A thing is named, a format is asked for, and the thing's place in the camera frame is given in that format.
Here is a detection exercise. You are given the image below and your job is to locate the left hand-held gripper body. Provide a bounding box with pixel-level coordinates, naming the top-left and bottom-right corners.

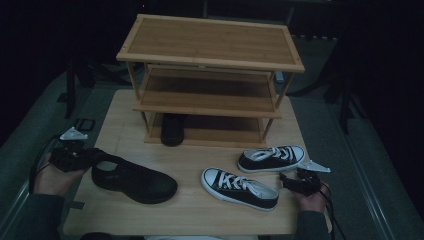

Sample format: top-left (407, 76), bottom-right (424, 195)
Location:
top-left (49, 126), bottom-right (96, 173)

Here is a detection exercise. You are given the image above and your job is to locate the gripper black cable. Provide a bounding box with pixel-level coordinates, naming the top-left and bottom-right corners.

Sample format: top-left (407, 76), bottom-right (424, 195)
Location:
top-left (28, 134), bottom-right (65, 195)
top-left (319, 182), bottom-right (348, 240)

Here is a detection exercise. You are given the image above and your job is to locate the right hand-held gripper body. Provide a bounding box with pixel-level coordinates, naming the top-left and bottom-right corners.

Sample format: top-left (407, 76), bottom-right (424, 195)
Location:
top-left (291, 159), bottom-right (332, 198)

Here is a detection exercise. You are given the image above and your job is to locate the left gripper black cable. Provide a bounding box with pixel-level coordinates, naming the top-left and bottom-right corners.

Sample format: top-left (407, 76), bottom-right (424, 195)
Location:
top-left (28, 134), bottom-right (65, 195)

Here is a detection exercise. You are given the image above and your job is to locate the black white canvas sneaker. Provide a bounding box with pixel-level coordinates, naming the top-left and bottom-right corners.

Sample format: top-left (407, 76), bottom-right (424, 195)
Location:
top-left (237, 144), bottom-right (306, 174)
top-left (200, 166), bottom-right (280, 212)

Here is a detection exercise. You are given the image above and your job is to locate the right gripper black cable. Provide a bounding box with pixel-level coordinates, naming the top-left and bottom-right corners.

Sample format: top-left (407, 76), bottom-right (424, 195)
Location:
top-left (319, 182), bottom-right (348, 240)

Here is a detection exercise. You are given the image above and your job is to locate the dark metal stand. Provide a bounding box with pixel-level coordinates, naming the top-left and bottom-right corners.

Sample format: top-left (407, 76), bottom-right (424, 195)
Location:
top-left (63, 58), bottom-right (88, 120)
top-left (337, 75), bottom-right (359, 135)

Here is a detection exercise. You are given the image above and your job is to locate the person's right hand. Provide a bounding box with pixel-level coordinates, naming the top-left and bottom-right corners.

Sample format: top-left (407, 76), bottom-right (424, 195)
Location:
top-left (293, 181), bottom-right (331, 214)

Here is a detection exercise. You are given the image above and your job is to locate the black rectangular frame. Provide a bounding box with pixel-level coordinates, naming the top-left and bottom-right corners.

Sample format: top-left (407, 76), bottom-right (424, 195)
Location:
top-left (74, 117), bottom-right (96, 132)

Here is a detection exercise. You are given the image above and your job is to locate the person's left hand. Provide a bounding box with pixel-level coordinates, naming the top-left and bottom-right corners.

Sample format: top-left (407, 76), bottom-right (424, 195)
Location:
top-left (33, 153), bottom-right (87, 198)

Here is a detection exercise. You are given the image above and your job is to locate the wooden shoe rack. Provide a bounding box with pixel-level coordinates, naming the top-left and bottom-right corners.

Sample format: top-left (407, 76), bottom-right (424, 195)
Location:
top-left (115, 13), bottom-right (306, 149)

